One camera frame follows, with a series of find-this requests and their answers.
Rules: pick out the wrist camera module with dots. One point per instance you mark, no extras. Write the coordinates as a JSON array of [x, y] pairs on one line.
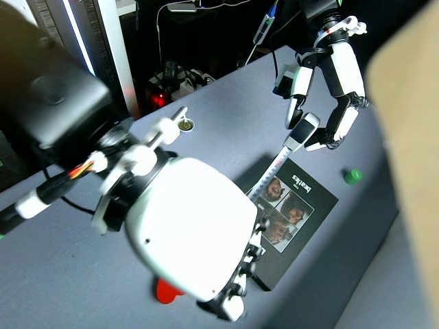
[[284, 84]]

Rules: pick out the red heart block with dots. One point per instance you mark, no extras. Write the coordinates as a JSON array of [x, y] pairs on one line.
[[166, 294]]

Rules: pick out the green cylinder block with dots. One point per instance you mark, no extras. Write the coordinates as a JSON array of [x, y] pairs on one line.
[[353, 176]]

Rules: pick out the white ruler strip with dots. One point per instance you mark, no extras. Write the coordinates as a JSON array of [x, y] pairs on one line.
[[303, 132]]

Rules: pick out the beige blurred panel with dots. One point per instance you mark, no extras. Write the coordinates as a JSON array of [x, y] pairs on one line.
[[411, 137]]

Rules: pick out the white computer case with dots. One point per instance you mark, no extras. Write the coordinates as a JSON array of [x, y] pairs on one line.
[[113, 51]]

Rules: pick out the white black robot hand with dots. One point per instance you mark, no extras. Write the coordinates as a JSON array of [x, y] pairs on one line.
[[351, 73], [192, 222]]

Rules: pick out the black Beatles album cover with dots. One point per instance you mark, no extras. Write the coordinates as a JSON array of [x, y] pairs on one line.
[[319, 202]]

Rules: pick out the grey flat adapter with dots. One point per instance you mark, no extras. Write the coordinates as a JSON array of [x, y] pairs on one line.
[[181, 7]]

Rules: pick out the round brass table grommet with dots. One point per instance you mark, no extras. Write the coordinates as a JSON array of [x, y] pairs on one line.
[[186, 127]]

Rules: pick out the power strip with adapters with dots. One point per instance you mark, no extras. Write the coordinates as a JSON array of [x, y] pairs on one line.
[[187, 85]]

